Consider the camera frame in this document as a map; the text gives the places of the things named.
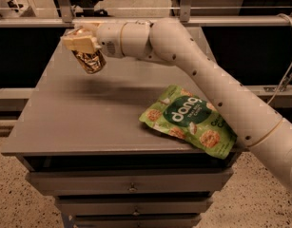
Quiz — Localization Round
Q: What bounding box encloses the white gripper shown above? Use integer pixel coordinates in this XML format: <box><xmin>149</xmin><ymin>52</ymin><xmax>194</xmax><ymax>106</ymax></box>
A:
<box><xmin>61</xmin><ymin>23</ymin><xmax>123</xmax><ymax>58</ymax></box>

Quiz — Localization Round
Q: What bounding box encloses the orange soda can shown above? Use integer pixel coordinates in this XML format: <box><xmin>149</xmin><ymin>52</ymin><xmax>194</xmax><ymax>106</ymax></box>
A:
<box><xmin>66</xmin><ymin>29</ymin><xmax>106</xmax><ymax>74</ymax></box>

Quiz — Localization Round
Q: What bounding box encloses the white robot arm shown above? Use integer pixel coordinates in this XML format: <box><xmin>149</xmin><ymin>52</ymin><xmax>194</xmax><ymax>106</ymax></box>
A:
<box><xmin>61</xmin><ymin>18</ymin><xmax>292</xmax><ymax>193</ymax></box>

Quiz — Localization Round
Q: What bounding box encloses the grey drawer cabinet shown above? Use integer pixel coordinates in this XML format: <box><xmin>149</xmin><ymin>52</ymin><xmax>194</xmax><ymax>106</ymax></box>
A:
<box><xmin>1</xmin><ymin>46</ymin><xmax>240</xmax><ymax>228</ymax></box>

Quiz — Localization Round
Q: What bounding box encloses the green dang chips bag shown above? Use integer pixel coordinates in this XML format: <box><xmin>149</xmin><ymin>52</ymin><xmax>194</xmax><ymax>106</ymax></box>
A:
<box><xmin>139</xmin><ymin>85</ymin><xmax>237</xmax><ymax>160</ymax></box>

